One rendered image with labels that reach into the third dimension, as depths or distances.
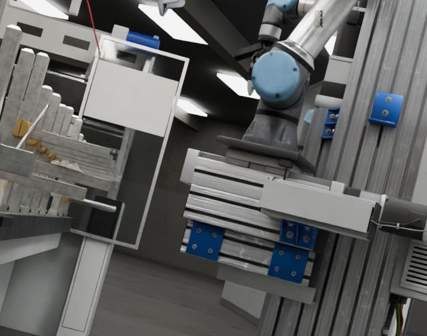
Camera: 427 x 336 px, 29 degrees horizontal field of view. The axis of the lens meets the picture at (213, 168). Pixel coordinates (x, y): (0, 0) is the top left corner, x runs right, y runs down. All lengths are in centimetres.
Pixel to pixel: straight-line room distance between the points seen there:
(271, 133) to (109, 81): 275
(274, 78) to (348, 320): 67
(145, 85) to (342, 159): 265
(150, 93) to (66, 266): 110
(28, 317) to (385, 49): 314
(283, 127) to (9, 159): 124
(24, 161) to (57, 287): 393
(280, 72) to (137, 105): 281
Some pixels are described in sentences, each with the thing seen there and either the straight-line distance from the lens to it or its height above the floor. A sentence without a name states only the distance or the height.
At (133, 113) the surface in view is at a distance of 479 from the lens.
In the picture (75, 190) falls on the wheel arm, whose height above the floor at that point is 81.
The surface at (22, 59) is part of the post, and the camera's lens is 228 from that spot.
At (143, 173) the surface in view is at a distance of 476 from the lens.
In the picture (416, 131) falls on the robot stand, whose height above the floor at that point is 119.
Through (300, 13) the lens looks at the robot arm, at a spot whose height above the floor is 158.
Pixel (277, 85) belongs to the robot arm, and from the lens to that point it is 204.
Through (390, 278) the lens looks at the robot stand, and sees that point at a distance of 224.
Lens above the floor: 77
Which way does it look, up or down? 5 degrees up
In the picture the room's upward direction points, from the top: 15 degrees clockwise
